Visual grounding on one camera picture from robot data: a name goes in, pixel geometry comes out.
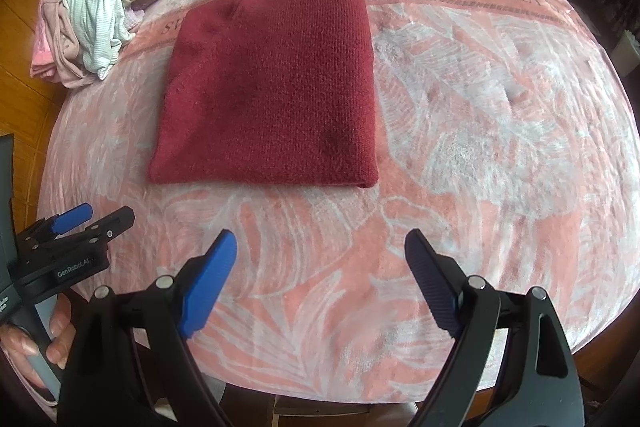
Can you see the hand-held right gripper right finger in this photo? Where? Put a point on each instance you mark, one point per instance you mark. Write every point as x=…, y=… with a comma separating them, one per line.
x=430, y=282

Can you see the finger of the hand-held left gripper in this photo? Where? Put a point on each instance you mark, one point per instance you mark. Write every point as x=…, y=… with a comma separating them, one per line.
x=115, y=219
x=72, y=213

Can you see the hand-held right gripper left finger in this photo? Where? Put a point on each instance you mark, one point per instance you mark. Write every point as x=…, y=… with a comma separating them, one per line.
x=210, y=287

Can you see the dark red knit sweater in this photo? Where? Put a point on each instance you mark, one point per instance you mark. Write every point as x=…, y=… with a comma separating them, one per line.
x=270, y=82

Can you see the person's left hand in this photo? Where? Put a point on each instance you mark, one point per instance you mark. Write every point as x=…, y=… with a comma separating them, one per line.
x=62, y=332

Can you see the pink floral blanket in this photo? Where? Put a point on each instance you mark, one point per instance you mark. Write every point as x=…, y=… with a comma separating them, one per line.
x=475, y=132

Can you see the pale pink garment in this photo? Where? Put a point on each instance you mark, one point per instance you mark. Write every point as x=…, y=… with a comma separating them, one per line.
x=55, y=42

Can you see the white ribbed garment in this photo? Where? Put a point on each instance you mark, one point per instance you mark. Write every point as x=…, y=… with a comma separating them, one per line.
x=95, y=7

